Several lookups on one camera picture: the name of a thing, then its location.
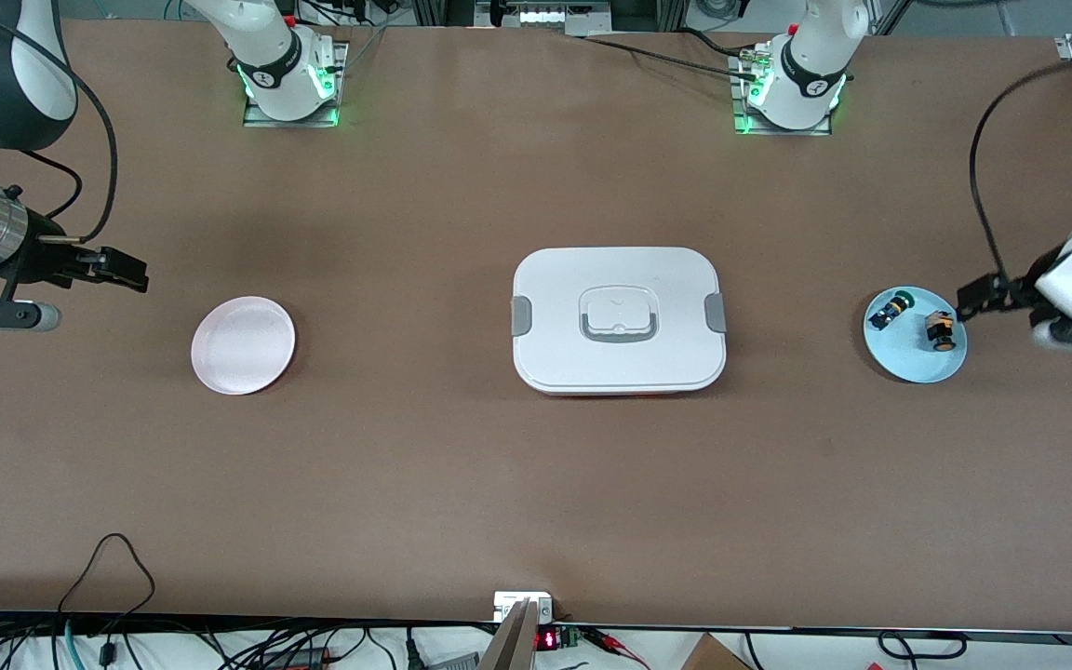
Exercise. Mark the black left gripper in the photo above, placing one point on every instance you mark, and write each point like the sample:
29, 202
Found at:
1009, 292

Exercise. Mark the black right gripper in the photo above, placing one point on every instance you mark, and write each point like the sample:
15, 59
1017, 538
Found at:
45, 258

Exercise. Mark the orange push-button switch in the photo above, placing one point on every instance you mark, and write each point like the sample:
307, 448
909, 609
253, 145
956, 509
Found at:
939, 330

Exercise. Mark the white lidded box grey latches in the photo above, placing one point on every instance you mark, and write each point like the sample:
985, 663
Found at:
620, 363

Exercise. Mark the light blue round plate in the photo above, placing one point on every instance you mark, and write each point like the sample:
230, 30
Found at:
908, 358

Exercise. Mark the pink round plate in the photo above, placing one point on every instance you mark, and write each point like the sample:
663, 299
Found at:
243, 346

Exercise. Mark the brown cardboard piece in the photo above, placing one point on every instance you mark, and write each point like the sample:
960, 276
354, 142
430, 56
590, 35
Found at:
713, 656

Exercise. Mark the black device with white light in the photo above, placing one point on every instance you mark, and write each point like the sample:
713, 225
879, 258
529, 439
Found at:
545, 17

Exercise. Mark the beige wooden bar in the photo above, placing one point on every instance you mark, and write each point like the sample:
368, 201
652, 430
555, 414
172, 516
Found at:
513, 642

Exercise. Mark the red digit display module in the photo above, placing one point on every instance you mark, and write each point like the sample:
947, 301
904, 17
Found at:
550, 639

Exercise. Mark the green push-button switch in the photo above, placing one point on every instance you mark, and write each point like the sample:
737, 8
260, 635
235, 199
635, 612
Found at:
891, 310

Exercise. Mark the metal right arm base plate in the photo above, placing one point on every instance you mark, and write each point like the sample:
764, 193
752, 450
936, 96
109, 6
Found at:
339, 84

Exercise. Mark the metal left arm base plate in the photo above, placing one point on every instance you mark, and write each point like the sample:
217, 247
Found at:
739, 93

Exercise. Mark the black table edge rail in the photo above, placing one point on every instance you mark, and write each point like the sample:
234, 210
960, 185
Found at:
220, 621

